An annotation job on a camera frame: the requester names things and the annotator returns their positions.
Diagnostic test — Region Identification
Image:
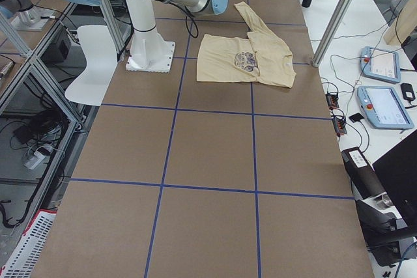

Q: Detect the cream long-sleeve printed shirt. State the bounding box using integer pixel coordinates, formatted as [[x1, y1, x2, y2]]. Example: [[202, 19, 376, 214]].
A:
[[196, 1, 296, 88]]

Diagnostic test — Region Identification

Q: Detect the white plastic chair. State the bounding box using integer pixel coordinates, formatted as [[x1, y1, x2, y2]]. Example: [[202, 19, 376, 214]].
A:
[[65, 25, 118, 106]]

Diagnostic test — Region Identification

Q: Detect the black box white label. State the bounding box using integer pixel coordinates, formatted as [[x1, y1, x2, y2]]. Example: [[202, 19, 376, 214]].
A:
[[341, 147, 385, 199]]

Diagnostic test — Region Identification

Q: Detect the near teach pendant tablet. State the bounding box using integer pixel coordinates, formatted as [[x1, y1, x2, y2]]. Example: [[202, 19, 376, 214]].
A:
[[357, 86, 414, 130]]

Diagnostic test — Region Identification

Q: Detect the teach pendant tablet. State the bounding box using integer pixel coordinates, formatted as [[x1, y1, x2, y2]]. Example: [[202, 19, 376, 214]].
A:
[[360, 46, 401, 84], [357, 86, 414, 130]]

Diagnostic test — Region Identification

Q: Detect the far teach pendant tablet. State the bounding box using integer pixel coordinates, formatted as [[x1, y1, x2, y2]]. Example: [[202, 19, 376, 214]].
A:
[[360, 46, 401, 84]]

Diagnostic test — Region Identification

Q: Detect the black monitor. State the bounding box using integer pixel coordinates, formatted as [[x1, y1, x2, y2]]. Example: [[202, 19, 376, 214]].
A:
[[373, 132, 416, 225]]

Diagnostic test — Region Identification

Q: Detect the white plastic basket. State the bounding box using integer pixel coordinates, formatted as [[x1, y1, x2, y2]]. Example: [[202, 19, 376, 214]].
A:
[[1, 210, 57, 278]]

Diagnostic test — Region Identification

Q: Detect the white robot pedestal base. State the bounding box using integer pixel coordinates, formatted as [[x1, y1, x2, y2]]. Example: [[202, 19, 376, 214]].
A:
[[126, 0, 175, 73]]

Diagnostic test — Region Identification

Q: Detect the aluminium frame post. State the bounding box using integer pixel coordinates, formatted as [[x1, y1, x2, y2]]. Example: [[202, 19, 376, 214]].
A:
[[312, 0, 352, 67]]

